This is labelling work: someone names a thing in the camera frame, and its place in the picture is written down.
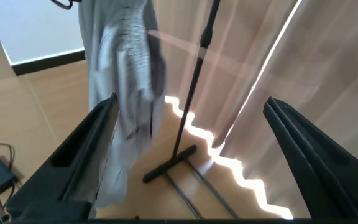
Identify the pale grey shorts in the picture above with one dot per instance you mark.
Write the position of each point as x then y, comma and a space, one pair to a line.
113, 46

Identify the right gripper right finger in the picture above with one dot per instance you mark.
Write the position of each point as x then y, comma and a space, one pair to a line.
337, 186

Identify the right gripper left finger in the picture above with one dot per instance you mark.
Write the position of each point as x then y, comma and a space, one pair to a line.
33, 196

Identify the beige curtain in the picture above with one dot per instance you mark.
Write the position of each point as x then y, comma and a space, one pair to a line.
306, 62

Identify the black clothes rack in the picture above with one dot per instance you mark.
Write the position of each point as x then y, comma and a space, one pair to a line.
169, 164

